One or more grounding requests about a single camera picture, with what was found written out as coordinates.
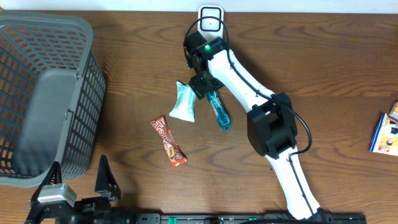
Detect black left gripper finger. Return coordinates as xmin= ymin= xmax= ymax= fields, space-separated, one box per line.
xmin=30 ymin=161 xmax=62 ymax=201
xmin=95 ymin=154 xmax=121 ymax=199

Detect light green wet wipes pack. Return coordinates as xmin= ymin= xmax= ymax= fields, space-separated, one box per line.
xmin=169 ymin=82 xmax=197 ymax=122

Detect blue mouthwash bottle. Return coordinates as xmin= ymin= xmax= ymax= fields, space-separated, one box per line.
xmin=206 ymin=91 xmax=231 ymax=130

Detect red chocolate bar wrapper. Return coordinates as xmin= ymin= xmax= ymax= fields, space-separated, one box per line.
xmin=150 ymin=116 xmax=187 ymax=168

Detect yellow snack bag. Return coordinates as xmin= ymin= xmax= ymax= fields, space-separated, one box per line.
xmin=369 ymin=113 xmax=397 ymax=156

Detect orange tissue pack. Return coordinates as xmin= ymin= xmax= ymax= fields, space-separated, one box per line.
xmin=389 ymin=102 xmax=398 ymax=121

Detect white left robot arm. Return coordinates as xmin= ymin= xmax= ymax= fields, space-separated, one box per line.
xmin=25 ymin=155 xmax=136 ymax=224

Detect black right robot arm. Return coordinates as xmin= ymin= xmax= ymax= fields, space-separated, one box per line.
xmin=183 ymin=31 xmax=326 ymax=222

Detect white barcode scanner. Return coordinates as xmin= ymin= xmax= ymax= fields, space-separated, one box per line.
xmin=197 ymin=5 xmax=224 ymax=41

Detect grey plastic shopping basket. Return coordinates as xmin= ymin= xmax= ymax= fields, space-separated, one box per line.
xmin=1 ymin=12 xmax=106 ymax=187

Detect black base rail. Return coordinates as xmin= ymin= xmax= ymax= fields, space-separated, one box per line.
xmin=131 ymin=213 xmax=368 ymax=224

